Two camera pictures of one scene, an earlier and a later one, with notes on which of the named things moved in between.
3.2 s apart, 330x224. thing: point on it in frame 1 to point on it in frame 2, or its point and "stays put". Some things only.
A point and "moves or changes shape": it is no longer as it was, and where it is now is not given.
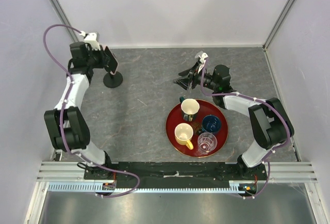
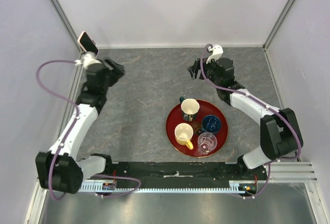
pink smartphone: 111,62 moves or changes shape
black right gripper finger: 184,82 to 193,70
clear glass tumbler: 207,142 stays put
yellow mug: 183,132 stays put
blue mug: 211,123 stays put
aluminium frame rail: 56,5 stays put
